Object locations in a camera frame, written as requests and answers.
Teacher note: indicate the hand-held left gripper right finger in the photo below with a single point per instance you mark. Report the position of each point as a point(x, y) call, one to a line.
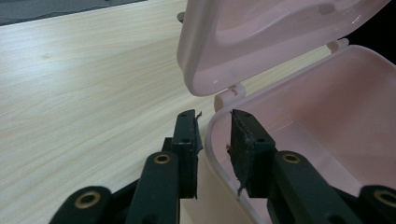
point(252, 161)

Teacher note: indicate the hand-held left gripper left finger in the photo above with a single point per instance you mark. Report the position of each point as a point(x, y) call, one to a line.
point(186, 155)

